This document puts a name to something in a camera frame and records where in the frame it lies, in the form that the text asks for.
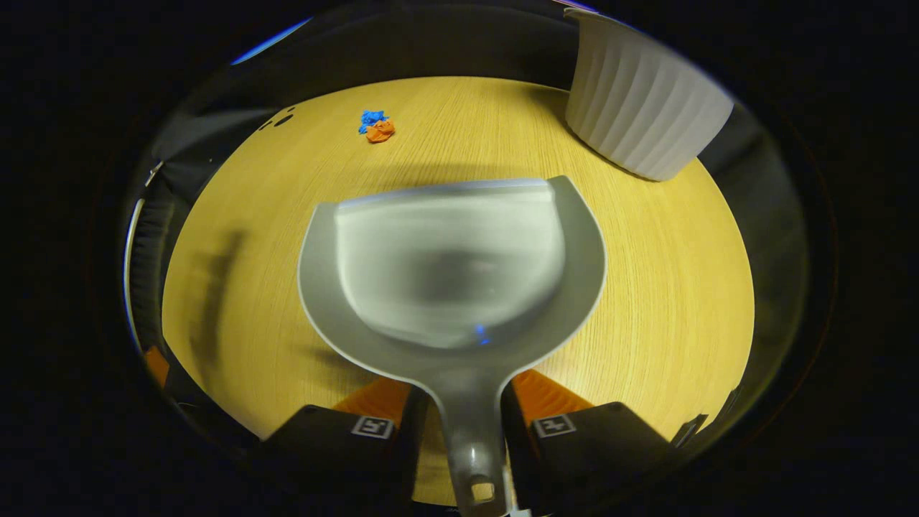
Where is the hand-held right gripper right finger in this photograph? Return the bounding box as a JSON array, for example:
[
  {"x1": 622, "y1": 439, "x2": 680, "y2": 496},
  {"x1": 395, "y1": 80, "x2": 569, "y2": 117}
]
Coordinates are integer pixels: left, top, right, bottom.
[{"x1": 500, "y1": 370, "x2": 676, "y2": 514}]

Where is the white ribbed garbage bin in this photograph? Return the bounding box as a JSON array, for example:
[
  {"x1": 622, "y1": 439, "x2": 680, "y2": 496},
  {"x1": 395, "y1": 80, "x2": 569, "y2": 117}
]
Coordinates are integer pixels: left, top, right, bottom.
[{"x1": 564, "y1": 9, "x2": 734, "y2": 182}]

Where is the white dustpan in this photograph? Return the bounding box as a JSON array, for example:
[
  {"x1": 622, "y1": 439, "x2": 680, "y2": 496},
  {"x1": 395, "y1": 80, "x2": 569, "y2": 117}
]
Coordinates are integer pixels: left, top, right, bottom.
[{"x1": 297, "y1": 174, "x2": 608, "y2": 517}]

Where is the wooden desktop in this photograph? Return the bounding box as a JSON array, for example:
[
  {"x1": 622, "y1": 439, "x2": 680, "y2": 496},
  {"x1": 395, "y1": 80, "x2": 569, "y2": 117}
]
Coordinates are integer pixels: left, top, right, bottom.
[{"x1": 162, "y1": 76, "x2": 756, "y2": 507}]

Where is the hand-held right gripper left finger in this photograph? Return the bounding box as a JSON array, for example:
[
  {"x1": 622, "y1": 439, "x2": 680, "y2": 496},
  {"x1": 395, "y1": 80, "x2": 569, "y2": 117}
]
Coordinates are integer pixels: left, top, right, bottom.
[{"x1": 258, "y1": 377, "x2": 431, "y2": 507}]

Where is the black backdrop cloth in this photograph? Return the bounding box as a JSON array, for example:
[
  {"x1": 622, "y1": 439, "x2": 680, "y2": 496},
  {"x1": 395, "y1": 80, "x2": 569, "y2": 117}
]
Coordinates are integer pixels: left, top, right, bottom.
[{"x1": 122, "y1": 0, "x2": 812, "y2": 460}]

